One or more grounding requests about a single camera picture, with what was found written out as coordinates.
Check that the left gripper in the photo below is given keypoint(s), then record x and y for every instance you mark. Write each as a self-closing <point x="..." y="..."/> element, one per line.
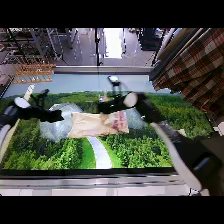
<point x="53" y="116"/>

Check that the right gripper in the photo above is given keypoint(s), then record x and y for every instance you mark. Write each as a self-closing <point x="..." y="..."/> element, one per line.
<point x="110" y="106"/>

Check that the beige T-shirt with red print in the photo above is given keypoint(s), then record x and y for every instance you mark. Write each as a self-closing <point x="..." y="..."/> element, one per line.
<point x="90" y="125"/>

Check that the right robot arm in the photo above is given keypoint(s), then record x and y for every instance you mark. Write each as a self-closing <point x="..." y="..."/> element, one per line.
<point x="181" y="156"/>

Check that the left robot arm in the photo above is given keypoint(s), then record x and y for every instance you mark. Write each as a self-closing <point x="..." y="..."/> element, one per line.
<point x="28" y="111"/>

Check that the checked shirt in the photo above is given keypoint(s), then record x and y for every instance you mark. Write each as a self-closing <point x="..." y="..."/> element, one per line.
<point x="196" y="70"/>

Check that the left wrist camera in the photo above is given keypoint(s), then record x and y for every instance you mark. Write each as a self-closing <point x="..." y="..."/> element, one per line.
<point x="42" y="96"/>

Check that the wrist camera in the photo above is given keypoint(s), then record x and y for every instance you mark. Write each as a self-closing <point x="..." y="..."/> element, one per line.
<point x="114" y="80"/>
<point x="42" y="96"/>

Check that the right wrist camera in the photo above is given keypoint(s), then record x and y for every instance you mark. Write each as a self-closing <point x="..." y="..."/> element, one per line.
<point x="114" y="80"/>

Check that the silver frame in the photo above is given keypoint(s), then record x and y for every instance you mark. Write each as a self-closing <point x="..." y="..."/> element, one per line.
<point x="83" y="186"/>

